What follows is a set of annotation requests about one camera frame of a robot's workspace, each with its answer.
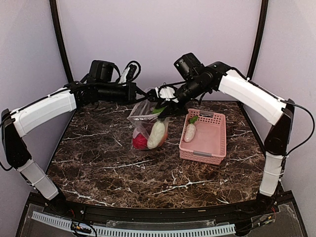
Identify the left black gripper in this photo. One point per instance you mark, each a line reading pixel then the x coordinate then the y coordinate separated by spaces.
pixel 131 96

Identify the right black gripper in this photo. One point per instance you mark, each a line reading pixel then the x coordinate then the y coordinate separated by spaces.
pixel 174 109

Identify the green toy leaf vegetable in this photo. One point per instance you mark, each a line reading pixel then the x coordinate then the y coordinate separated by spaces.
pixel 157 110

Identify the white toy radish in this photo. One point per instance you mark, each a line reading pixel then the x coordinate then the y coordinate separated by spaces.
pixel 190 132
pixel 156 135

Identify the clear zip top bag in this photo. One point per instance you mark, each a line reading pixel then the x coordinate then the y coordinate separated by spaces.
pixel 143 120

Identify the red toy strawberry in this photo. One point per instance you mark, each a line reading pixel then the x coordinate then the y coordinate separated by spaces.
pixel 140 142

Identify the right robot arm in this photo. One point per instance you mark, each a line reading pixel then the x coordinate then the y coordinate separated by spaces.
pixel 218 76

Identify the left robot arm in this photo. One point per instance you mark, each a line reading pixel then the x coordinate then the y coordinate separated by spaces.
pixel 96 86

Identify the pink plastic basket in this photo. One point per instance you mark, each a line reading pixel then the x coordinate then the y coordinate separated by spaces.
pixel 209 142

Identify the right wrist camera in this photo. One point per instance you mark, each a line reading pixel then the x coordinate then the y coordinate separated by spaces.
pixel 163 93

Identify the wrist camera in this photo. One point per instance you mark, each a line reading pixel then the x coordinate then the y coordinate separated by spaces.
pixel 130 73
pixel 163 93

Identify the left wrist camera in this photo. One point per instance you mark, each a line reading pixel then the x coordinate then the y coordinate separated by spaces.
pixel 130 73

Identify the black front rail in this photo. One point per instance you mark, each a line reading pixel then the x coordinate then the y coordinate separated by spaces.
pixel 239 213

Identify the left black frame post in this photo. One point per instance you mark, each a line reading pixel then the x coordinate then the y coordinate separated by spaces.
pixel 60 41

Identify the black frame post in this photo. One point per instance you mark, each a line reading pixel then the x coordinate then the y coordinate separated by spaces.
pixel 258 38
pixel 60 41

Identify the white slotted cable duct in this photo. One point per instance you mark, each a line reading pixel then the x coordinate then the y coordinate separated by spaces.
pixel 125 229

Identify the right black frame post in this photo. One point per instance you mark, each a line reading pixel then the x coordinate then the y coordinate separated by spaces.
pixel 258 38

